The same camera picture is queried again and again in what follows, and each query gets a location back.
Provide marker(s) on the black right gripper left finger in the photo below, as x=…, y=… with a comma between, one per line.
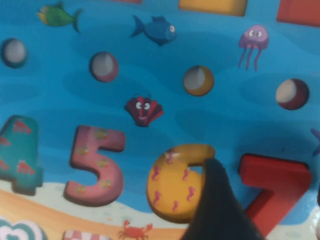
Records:
x=217, y=212

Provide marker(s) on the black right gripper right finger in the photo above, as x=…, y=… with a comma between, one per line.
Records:
x=318, y=196

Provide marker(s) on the yellow number six piece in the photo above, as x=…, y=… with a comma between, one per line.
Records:
x=170, y=190

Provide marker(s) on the red number seven piece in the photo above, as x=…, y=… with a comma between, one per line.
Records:
x=270, y=170

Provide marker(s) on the pink checkered shape piece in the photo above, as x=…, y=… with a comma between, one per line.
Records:
x=85, y=236

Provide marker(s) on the pink number five piece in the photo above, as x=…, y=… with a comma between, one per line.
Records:
x=85, y=140

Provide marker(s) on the colourful sea-themed puzzle board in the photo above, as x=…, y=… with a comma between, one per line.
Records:
x=200, y=50

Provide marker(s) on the red rectangular block piece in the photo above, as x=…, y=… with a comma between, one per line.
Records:
x=300, y=11

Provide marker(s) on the teal striped heart piece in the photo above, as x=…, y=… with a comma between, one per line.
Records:
x=22, y=231

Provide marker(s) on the teal number four piece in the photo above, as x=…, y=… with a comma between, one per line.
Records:
x=27, y=160

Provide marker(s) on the yellow rectangular block piece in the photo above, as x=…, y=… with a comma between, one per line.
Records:
x=212, y=6

